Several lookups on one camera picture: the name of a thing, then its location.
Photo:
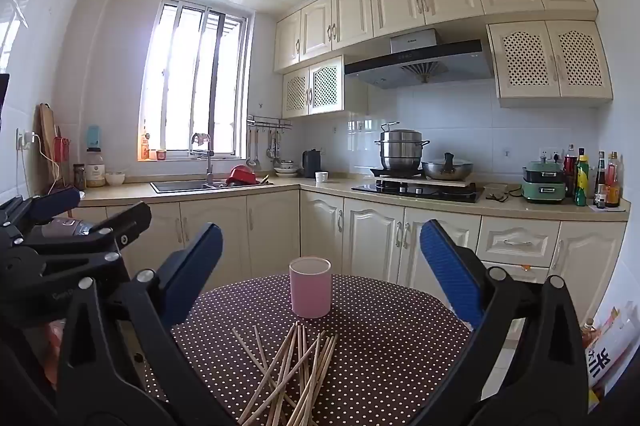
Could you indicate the white wall socket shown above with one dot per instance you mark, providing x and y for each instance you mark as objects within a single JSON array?
[{"x": 549, "y": 153}]

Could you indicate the red hanging holder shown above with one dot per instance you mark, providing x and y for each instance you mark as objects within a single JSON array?
[{"x": 61, "y": 149}]

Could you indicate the steel wok with lid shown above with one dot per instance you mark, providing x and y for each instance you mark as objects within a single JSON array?
[{"x": 447, "y": 168}]

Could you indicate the cream lattice door wall cabinet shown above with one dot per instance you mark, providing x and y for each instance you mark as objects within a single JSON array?
[
  {"x": 550, "y": 61},
  {"x": 315, "y": 88}
]

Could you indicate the metal utensil rail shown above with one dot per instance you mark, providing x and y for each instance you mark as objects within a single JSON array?
[{"x": 270, "y": 121}]

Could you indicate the black gas stove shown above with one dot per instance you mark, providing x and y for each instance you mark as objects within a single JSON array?
[{"x": 420, "y": 192}]

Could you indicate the glass jar with white lid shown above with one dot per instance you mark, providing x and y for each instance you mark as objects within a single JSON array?
[{"x": 95, "y": 173}]

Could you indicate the black electric kettle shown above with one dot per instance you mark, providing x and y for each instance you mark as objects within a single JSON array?
[{"x": 311, "y": 166}]

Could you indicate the orange white printed bag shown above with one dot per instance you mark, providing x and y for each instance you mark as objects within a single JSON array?
[{"x": 612, "y": 356}]

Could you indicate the wooden cutting board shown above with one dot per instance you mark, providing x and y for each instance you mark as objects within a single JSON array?
[{"x": 47, "y": 126}]

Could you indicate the small dark jar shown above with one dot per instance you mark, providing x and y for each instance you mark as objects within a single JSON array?
[{"x": 79, "y": 178}]

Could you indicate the green yellow bottle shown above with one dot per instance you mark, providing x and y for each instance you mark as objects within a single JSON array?
[{"x": 581, "y": 186}]

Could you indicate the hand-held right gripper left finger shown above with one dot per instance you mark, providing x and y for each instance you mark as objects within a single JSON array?
[{"x": 197, "y": 271}]

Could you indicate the metal sink faucet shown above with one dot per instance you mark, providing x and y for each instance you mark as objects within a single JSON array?
[{"x": 209, "y": 161}]

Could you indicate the red colander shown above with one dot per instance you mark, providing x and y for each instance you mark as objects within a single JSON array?
[{"x": 242, "y": 176}]

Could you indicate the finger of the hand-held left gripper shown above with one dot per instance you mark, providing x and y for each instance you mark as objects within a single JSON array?
[
  {"x": 125, "y": 226},
  {"x": 52, "y": 202}
]

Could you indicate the green electric cooker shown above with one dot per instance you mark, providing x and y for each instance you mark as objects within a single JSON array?
[{"x": 542, "y": 186}]

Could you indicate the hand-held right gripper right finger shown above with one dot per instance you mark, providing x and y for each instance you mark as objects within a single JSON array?
[{"x": 450, "y": 276}]

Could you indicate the pink cup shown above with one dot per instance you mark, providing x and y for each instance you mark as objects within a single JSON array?
[{"x": 310, "y": 291}]

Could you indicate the steel kitchen sink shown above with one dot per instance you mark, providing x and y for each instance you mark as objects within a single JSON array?
[{"x": 182, "y": 187}]

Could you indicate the kitchen window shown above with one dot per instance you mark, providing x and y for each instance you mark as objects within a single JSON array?
[{"x": 195, "y": 81}]

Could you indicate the wall socket with charger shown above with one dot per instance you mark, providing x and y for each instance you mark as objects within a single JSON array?
[{"x": 25, "y": 140}]

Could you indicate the hanging metal ladle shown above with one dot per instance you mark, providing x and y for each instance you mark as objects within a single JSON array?
[{"x": 251, "y": 156}]

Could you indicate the stack of white dishes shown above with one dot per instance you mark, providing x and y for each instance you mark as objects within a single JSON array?
[{"x": 286, "y": 170}]

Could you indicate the black range hood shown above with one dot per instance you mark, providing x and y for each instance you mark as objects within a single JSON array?
[{"x": 420, "y": 61}]

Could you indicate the orange bottle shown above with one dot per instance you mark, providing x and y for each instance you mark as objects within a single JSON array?
[{"x": 145, "y": 148}]

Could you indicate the dark sauce bottle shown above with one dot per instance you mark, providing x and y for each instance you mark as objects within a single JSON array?
[{"x": 600, "y": 186}]

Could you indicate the white bowl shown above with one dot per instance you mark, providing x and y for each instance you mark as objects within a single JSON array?
[{"x": 115, "y": 179}]

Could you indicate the light blue box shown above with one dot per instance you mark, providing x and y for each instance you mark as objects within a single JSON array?
[{"x": 93, "y": 136}]

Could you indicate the steel steamer pot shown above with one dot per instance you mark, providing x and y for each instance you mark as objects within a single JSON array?
[{"x": 402, "y": 151}]

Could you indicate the brown polka dot tablecloth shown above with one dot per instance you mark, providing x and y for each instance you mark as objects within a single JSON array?
[{"x": 380, "y": 356}]

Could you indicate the hanging metal skimmer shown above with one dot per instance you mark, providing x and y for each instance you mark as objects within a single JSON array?
[{"x": 272, "y": 148}]

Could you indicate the small white cup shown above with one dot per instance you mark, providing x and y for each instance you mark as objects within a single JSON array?
[{"x": 321, "y": 177}]

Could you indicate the red label bottle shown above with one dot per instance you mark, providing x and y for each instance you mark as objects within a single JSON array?
[{"x": 570, "y": 176}]

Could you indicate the reddish sauce bottle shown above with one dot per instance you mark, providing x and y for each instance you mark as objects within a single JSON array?
[{"x": 613, "y": 186}]

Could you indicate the light wooden stove board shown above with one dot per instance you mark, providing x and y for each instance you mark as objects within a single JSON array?
[{"x": 450, "y": 181}]

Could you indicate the bunch of wooden chopsticks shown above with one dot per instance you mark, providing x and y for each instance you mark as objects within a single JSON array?
[{"x": 302, "y": 351}]

